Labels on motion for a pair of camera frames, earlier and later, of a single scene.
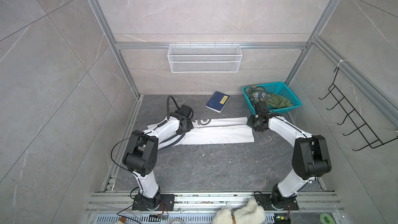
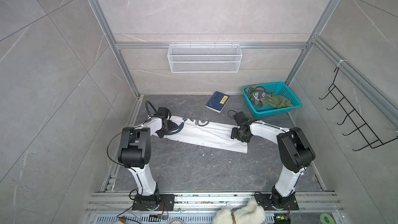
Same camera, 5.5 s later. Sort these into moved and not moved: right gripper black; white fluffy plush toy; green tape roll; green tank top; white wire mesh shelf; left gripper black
Moved: left gripper black; right gripper black
Not moved: white wire mesh shelf; green tape roll; green tank top; white fluffy plush toy
